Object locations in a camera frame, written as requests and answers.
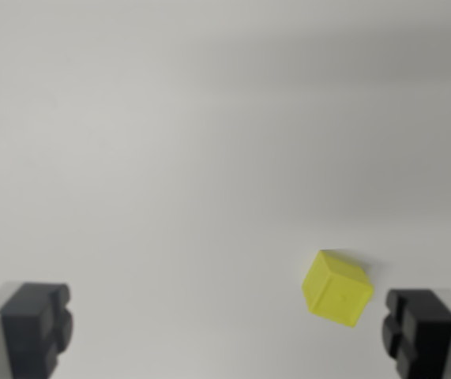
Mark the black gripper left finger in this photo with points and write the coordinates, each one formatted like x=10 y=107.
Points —
x=27 y=331

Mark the yellow cube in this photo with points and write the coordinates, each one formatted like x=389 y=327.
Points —
x=337 y=290

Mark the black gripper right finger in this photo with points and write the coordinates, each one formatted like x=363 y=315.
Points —
x=422 y=335

